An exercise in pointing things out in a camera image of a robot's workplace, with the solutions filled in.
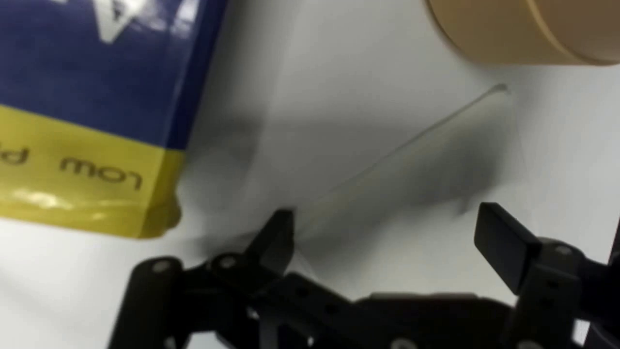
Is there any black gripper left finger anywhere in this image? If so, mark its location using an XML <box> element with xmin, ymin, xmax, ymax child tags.
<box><xmin>104</xmin><ymin>205</ymin><xmax>354</xmax><ymax>349</ymax></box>

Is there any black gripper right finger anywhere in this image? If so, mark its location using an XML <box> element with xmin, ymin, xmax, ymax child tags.
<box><xmin>472</xmin><ymin>199</ymin><xmax>620</xmax><ymax>349</ymax></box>

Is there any tan water bottle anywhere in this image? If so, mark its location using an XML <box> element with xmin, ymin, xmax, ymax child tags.
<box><xmin>424</xmin><ymin>0</ymin><xmax>620</xmax><ymax>67</ymax></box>

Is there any blue and yellow book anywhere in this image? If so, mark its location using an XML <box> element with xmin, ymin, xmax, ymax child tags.
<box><xmin>0</xmin><ymin>0</ymin><xmax>228</xmax><ymax>240</ymax></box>

